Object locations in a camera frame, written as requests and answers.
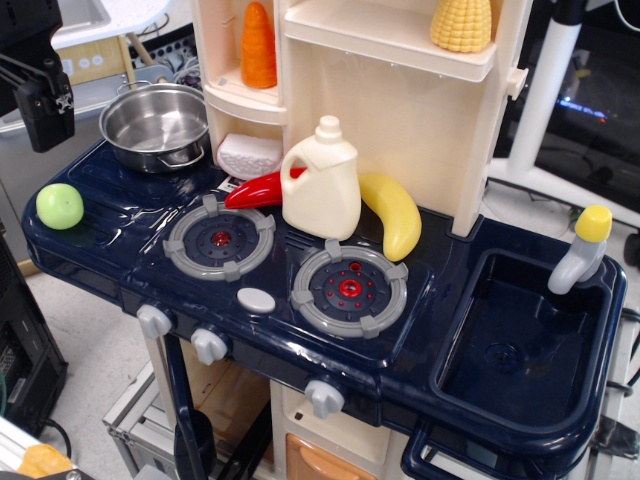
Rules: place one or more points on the middle grey stove knob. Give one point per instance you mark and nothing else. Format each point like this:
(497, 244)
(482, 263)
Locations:
(209, 346)

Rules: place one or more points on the dark blue toy sink basin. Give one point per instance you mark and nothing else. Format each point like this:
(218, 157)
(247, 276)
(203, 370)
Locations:
(520, 355)

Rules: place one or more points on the green toy apple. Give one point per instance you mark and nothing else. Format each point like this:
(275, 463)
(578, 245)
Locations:
(59, 206)

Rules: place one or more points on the yellow toy corn cob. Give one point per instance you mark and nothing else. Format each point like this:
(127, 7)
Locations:
(462, 26)

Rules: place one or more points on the yellow toy banana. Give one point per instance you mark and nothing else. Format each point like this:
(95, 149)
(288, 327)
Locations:
(397, 211)

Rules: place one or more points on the left grey stove knob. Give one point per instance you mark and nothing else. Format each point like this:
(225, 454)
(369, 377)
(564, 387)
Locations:
(154, 322)

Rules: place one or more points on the orange toy oven door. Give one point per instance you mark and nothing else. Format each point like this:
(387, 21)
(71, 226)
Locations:
(305, 461)

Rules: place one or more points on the dark blue toy kitchen counter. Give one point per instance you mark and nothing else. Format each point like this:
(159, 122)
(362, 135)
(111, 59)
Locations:
(116, 252)

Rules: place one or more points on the grey stove knob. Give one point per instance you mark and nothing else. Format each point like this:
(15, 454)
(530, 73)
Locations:
(154, 322)
(324, 398)
(209, 346)

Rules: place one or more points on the grey stove burner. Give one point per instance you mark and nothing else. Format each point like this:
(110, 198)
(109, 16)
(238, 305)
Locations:
(350, 291)
(214, 243)

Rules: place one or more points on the orange toy carrot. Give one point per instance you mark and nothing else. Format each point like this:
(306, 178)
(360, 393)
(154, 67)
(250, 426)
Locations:
(258, 51)

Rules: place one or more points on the red toy chili pepper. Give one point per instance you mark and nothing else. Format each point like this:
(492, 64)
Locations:
(264, 191)

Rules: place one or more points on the right grey stove knob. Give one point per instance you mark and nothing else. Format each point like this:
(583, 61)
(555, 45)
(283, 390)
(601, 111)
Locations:
(324, 398)

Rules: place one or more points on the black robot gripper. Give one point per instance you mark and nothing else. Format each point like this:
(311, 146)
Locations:
(32, 77)

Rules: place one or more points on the cream toy kitchen shelf unit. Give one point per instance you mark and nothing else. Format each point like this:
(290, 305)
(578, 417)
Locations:
(426, 116)

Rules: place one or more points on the cream toy detergent bottle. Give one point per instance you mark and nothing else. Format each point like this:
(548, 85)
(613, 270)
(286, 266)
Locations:
(319, 182)

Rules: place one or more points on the stainless steel pot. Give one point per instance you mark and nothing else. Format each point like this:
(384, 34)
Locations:
(157, 128)

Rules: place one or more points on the white metal stand post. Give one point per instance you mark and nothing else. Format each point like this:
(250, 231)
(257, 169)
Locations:
(518, 170)

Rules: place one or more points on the grey oval button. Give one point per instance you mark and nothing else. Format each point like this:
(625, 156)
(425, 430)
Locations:
(256, 300)

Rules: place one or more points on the grey toy faucet yellow cap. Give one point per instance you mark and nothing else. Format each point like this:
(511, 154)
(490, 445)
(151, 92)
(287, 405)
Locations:
(582, 260)

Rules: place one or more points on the right grey stove burner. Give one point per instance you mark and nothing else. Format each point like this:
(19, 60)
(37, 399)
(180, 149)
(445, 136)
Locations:
(350, 291)

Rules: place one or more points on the left grey stove burner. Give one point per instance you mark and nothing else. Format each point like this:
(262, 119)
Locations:
(214, 243)

